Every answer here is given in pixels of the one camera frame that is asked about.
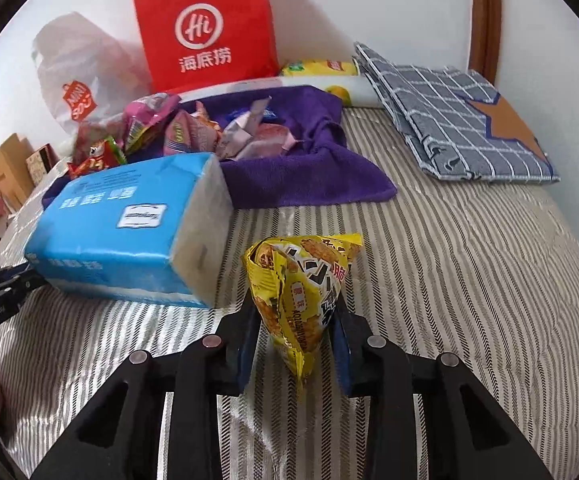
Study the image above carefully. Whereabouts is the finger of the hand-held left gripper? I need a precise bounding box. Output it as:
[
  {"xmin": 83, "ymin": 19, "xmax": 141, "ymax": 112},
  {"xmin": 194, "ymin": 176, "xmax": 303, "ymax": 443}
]
[
  {"xmin": 0, "ymin": 265, "xmax": 38, "ymax": 292},
  {"xmin": 0, "ymin": 277, "xmax": 48, "ymax": 312}
]

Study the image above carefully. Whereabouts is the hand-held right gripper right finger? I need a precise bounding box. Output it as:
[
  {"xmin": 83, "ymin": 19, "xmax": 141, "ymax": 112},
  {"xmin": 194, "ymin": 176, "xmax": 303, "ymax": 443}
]
[{"xmin": 331, "ymin": 304, "xmax": 555, "ymax": 480}]

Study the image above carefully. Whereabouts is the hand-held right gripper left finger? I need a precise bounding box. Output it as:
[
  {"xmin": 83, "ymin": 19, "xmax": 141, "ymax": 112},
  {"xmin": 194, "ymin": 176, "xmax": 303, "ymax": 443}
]
[{"xmin": 29, "ymin": 299, "xmax": 263, "ymax": 480}]

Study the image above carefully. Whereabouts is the yellow snack packet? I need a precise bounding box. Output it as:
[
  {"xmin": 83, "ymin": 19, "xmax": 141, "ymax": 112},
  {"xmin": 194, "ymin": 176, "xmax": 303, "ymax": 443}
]
[{"xmin": 240, "ymin": 232, "xmax": 365, "ymax": 379}]

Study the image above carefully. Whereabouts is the blue tissue pack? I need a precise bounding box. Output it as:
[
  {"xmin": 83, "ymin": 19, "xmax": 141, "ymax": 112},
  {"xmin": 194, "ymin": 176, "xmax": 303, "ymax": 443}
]
[{"xmin": 22, "ymin": 153, "xmax": 235, "ymax": 310}]

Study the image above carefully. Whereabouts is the green snack packet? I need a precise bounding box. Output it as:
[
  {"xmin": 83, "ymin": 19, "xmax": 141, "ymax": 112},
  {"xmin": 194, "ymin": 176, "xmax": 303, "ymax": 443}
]
[{"xmin": 104, "ymin": 134, "xmax": 130, "ymax": 166}]

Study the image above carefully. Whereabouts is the purple towel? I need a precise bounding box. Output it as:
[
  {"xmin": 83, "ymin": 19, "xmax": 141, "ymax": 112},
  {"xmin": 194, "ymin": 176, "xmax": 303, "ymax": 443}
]
[{"xmin": 41, "ymin": 84, "xmax": 398, "ymax": 211}]

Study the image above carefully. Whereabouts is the magenta snack packet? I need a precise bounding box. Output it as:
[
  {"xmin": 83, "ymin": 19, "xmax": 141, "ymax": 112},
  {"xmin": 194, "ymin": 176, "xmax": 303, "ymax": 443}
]
[{"xmin": 121, "ymin": 92, "xmax": 183, "ymax": 156}]

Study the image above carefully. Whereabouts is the pale pink snack packet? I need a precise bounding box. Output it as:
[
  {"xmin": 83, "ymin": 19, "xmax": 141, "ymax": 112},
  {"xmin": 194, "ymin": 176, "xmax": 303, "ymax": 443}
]
[{"xmin": 248, "ymin": 122, "xmax": 293, "ymax": 161}]

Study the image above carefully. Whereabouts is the pink cartoon snack packet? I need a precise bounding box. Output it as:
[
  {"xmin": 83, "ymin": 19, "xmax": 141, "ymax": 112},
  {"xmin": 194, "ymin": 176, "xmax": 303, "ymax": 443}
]
[{"xmin": 164, "ymin": 102, "xmax": 220, "ymax": 157}]

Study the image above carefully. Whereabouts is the white red snack packet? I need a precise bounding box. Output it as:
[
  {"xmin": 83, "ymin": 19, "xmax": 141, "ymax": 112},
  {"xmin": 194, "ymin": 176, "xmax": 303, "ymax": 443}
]
[{"xmin": 217, "ymin": 95, "xmax": 275, "ymax": 161}]

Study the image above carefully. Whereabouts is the wooden headboard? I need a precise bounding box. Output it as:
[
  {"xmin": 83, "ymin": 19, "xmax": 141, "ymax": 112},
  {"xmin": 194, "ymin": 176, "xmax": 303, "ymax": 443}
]
[{"xmin": 0, "ymin": 132, "xmax": 35, "ymax": 211}]

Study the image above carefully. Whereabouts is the beige patterned box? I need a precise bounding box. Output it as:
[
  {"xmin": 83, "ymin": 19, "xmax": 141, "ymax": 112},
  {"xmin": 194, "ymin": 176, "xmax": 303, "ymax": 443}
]
[{"xmin": 24, "ymin": 143, "xmax": 60, "ymax": 184}]

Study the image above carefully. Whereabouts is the striped quilt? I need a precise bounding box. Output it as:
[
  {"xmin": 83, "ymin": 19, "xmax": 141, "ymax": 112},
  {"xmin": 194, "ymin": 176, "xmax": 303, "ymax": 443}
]
[{"xmin": 0, "ymin": 104, "xmax": 579, "ymax": 480}]

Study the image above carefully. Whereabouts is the white plastic bag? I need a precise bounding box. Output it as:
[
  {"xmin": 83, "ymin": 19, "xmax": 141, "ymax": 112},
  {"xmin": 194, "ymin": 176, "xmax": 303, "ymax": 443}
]
[{"xmin": 31, "ymin": 11, "xmax": 155, "ymax": 136}]

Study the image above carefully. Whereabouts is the grey checked cloth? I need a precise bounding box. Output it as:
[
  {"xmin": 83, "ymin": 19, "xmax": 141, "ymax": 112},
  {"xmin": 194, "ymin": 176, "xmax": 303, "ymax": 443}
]
[{"xmin": 353, "ymin": 41, "xmax": 561, "ymax": 189}]

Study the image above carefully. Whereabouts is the white fruit print roll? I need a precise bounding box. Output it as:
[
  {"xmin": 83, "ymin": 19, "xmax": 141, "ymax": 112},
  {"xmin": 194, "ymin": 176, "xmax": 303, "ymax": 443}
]
[{"xmin": 168, "ymin": 73, "xmax": 385, "ymax": 109}]

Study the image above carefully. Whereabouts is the yellow drink pack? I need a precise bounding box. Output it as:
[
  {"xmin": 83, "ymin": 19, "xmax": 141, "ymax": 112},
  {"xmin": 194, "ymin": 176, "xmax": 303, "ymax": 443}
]
[{"xmin": 278, "ymin": 58, "xmax": 361, "ymax": 79}]

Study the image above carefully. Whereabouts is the red paper bag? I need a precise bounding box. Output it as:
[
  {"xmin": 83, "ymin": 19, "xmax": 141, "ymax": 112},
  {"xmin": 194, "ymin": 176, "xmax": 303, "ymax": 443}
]
[{"xmin": 132, "ymin": 0, "xmax": 280, "ymax": 95}]

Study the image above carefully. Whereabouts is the brown wooden door frame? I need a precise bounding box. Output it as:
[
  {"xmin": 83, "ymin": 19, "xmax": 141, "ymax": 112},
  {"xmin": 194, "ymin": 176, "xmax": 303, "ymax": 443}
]
[{"xmin": 469, "ymin": 0, "xmax": 503, "ymax": 84}]

